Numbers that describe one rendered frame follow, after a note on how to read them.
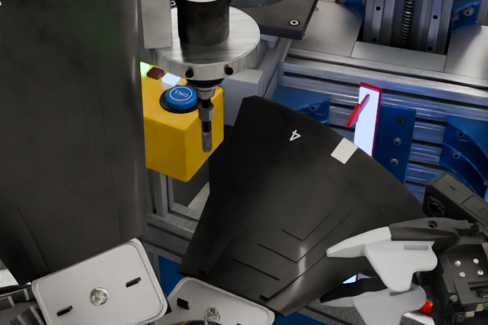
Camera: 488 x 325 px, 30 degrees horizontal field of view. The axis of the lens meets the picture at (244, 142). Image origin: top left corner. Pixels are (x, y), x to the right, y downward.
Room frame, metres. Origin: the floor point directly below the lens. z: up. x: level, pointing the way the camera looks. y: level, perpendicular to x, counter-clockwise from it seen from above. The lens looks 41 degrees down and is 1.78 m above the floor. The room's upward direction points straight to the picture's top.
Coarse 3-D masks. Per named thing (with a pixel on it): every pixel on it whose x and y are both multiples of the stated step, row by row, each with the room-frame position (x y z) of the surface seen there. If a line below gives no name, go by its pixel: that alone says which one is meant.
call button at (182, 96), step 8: (176, 88) 0.92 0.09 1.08; (184, 88) 0.92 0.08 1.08; (168, 96) 0.90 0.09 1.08; (176, 96) 0.90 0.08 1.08; (184, 96) 0.90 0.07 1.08; (192, 96) 0.90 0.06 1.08; (168, 104) 0.90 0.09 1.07; (176, 104) 0.89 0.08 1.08; (184, 104) 0.89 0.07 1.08; (192, 104) 0.90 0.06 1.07
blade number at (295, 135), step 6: (294, 126) 0.70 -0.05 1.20; (288, 132) 0.69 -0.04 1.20; (294, 132) 0.69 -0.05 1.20; (300, 132) 0.69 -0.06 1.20; (306, 132) 0.70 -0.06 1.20; (282, 138) 0.68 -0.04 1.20; (288, 138) 0.68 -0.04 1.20; (294, 138) 0.69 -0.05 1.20; (300, 138) 0.69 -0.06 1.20; (288, 144) 0.68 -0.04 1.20; (294, 144) 0.68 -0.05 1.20; (300, 144) 0.68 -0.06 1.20
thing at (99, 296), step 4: (96, 288) 0.44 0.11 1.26; (100, 288) 0.44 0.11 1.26; (92, 292) 0.44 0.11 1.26; (96, 292) 0.44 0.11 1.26; (100, 292) 0.44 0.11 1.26; (104, 292) 0.44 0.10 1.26; (92, 296) 0.44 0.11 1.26; (96, 296) 0.44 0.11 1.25; (100, 296) 0.44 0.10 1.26; (104, 296) 0.44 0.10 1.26; (92, 300) 0.43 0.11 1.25; (96, 300) 0.44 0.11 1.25; (100, 300) 0.44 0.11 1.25; (104, 300) 0.43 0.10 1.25; (92, 304) 0.43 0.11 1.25; (96, 304) 0.43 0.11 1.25; (100, 304) 0.43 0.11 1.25
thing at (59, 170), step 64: (0, 0) 0.57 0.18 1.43; (64, 0) 0.58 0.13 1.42; (128, 0) 0.60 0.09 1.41; (0, 64) 0.54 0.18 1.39; (64, 64) 0.55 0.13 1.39; (128, 64) 0.56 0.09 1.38; (0, 128) 0.51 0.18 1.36; (64, 128) 0.51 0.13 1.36; (128, 128) 0.52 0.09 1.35; (0, 192) 0.48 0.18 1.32; (64, 192) 0.48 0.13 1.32; (128, 192) 0.49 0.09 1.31; (0, 256) 0.46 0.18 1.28; (64, 256) 0.46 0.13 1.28
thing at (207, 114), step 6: (204, 102) 0.47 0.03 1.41; (210, 102) 0.47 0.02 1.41; (198, 108) 0.47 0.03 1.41; (204, 108) 0.47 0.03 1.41; (210, 108) 0.47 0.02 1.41; (198, 114) 0.47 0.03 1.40; (204, 114) 0.47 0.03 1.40; (210, 114) 0.47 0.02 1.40; (204, 120) 0.47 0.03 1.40; (210, 120) 0.47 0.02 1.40; (204, 126) 0.47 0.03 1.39; (210, 126) 0.47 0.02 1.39; (204, 132) 0.47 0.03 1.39; (210, 132) 0.47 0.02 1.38; (204, 138) 0.47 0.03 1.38; (210, 138) 0.47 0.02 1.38; (204, 144) 0.47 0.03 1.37; (210, 144) 0.47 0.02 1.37; (204, 150) 0.47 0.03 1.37; (210, 150) 0.47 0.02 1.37
